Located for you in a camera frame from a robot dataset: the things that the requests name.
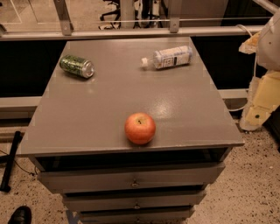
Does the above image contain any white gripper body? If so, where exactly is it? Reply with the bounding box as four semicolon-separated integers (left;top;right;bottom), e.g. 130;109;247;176
239;71;280;131

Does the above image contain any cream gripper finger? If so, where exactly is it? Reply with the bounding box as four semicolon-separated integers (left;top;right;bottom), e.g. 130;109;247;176
239;32;260;54

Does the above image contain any clear plastic water bottle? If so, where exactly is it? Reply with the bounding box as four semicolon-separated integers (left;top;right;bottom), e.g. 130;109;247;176
141;45;193;69

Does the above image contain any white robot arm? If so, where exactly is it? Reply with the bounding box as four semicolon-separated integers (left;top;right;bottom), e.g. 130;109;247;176
239;10;280;131

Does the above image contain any red apple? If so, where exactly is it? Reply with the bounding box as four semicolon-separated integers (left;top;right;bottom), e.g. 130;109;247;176
124;113;156;145

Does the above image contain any black office chair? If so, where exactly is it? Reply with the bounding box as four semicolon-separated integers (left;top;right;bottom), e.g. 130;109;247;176
98;0;121;31

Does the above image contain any green soda can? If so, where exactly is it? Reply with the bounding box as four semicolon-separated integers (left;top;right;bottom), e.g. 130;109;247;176
59;55;95;79

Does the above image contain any grey metal railing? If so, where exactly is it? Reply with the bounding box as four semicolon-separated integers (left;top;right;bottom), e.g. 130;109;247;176
0;0;280;42

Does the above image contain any grey drawer cabinet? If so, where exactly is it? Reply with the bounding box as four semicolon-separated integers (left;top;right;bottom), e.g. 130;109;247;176
19;38;242;224

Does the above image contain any black shoe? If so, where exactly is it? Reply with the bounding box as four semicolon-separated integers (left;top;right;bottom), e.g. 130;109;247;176
8;206;32;224

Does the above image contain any black stand leg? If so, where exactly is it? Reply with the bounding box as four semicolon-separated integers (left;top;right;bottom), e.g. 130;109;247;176
0;131;22;193

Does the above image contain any white cable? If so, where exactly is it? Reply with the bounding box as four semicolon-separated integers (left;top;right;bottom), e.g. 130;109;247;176
227;24;259;113

